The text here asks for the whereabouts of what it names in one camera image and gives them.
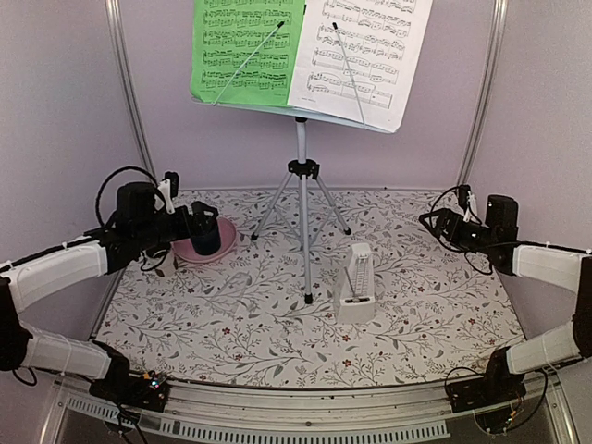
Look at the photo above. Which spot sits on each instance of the white sheet music page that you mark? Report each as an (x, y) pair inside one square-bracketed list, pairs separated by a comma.
[(357, 59)]

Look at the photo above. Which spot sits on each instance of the white perforated music stand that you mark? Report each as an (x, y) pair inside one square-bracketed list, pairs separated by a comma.
[(302, 169)]

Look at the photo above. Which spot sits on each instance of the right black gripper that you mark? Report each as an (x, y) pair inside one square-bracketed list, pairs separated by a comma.
[(444, 224)]

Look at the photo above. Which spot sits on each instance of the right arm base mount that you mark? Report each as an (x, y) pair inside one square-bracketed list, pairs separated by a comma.
[(484, 391)]

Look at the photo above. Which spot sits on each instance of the dark blue mug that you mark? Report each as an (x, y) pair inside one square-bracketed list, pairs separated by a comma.
[(207, 245)]

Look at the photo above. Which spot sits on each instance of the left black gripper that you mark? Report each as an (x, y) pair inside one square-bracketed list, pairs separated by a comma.
[(185, 224)]

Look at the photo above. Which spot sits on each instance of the white metronome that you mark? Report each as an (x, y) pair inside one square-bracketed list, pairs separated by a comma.
[(354, 294)]

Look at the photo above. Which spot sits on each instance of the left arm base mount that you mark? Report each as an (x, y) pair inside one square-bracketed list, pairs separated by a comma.
[(150, 391)]

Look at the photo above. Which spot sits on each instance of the aluminium front rail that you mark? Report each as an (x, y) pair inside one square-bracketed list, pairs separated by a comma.
[(552, 411)]

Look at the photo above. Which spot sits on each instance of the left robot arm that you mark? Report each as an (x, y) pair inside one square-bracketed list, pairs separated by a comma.
[(145, 218)]

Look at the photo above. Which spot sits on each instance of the floral table mat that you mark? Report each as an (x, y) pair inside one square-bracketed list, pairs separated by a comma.
[(243, 320)]

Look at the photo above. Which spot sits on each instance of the pink plate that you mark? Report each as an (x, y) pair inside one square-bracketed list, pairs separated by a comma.
[(183, 248)]

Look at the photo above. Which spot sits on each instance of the green sheet music page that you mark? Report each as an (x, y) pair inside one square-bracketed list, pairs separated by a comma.
[(243, 51)]

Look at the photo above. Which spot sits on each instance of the white paper cup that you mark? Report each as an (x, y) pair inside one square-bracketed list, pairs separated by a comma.
[(162, 261)]

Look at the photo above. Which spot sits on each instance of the left aluminium frame post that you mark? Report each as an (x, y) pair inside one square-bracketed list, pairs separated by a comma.
[(117, 35)]

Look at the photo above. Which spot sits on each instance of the right aluminium frame post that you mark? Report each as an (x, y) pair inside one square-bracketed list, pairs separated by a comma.
[(494, 46)]

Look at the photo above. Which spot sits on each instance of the aluminium frame post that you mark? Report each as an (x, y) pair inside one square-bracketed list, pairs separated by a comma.
[(117, 35), (494, 46)]

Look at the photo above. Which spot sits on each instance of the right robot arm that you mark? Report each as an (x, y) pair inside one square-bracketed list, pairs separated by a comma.
[(545, 265)]

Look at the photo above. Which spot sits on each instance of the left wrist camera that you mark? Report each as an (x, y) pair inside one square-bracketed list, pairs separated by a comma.
[(168, 190)]

